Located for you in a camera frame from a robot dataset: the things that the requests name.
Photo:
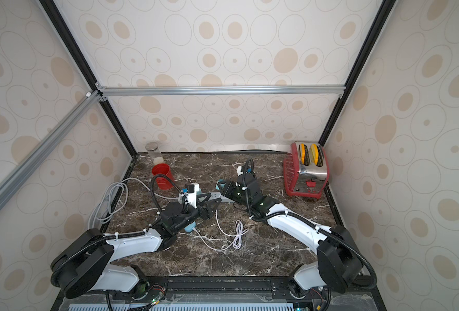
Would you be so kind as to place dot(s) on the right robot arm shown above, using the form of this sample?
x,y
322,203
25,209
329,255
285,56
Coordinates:
x,y
339,264

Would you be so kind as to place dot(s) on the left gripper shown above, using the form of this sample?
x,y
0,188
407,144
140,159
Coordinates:
x,y
210,214

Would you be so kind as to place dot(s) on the diagonal aluminium rail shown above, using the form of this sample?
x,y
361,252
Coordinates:
x,y
13,182

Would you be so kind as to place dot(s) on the red silver toaster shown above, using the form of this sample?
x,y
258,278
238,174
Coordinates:
x,y
306,170

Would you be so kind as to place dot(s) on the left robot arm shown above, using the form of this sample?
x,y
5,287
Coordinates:
x,y
88,263

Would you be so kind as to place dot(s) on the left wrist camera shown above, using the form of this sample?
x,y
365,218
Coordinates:
x,y
189,194

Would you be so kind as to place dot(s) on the blue earbud case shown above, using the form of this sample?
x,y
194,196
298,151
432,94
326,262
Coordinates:
x,y
189,228

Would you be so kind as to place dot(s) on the red metal cup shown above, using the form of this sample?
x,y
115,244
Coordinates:
x,y
162,171

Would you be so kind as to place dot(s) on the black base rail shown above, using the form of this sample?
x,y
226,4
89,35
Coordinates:
x,y
224,293

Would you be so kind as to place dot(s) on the horizontal aluminium rail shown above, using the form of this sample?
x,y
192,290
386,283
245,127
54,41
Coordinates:
x,y
220,90

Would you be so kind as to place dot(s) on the clear glass jar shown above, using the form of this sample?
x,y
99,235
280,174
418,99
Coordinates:
x,y
154,152

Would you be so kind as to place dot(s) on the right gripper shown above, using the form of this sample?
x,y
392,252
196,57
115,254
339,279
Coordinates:
x,y
231,186

